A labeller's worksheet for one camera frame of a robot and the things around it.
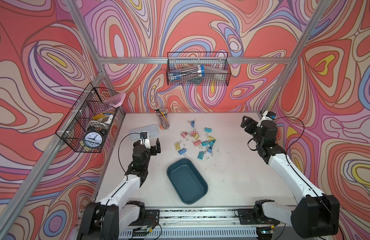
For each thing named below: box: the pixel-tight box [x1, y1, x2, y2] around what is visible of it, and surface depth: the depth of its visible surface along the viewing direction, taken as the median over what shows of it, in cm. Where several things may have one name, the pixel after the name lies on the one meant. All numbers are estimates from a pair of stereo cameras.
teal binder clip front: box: [197, 151, 205, 160], surface depth 97 cm
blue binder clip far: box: [187, 118, 196, 129], surface depth 113 cm
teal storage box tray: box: [166, 158, 209, 205], surface depth 86 cm
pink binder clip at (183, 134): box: [180, 131, 189, 141], surface depth 104 cm
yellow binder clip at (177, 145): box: [174, 140, 182, 151], surface depth 101 cm
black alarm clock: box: [83, 126, 106, 150], surface depth 69 cm
